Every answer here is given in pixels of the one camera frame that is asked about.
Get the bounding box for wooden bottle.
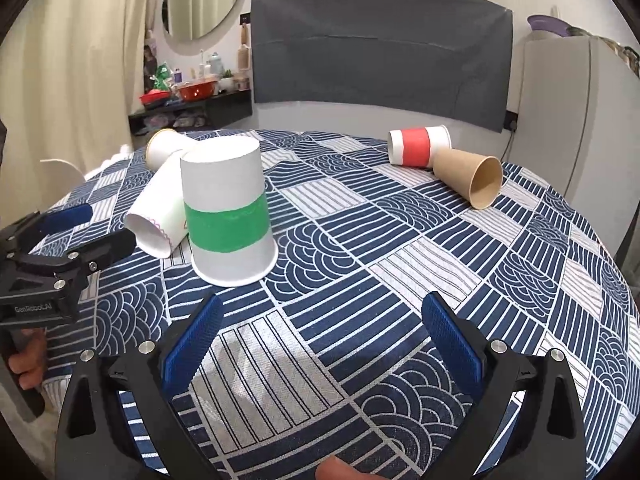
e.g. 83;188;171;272
238;24;251;72

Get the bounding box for black power cable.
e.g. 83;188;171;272
499;119;519;162

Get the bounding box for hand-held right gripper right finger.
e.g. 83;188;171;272
421;292;587;480

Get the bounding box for white cup with green band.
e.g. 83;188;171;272
179;136;280;288

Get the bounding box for plain white cup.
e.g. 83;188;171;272
146;128;199;170

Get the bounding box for cream curtain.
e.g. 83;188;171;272
0;0;168;211

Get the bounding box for dark grey cloth cover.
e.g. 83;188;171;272
249;0;515;134

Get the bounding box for person's left hand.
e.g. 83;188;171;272
7;329;50;392

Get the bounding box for green package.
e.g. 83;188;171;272
152;63;174;92

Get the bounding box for black wall shelf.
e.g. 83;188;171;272
128;90;253;137

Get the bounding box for round wall mirror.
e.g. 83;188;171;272
160;0;246;44

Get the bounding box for white refrigerator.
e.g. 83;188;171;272
516;34;640;266

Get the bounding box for white chair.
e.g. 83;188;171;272
39;158;87;188

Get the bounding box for white cup with red band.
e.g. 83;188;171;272
388;124;451;169

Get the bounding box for purple bowl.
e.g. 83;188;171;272
527;13;577;37

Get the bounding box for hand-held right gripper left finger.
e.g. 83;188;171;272
55;293;225;480

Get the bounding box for white cup with wavy trim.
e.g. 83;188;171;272
124;156;197;260

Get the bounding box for brown paper cup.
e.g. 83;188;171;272
432;148;504;211

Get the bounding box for person's right hand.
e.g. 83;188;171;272
315;457;374;480

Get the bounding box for red basket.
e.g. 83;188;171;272
139;89;174;109

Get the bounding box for blue patterned tablecloth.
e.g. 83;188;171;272
27;128;637;480

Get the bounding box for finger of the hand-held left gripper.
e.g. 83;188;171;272
10;230;137;292
0;203;94;257

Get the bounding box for red bowl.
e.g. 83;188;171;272
178;80;221;103

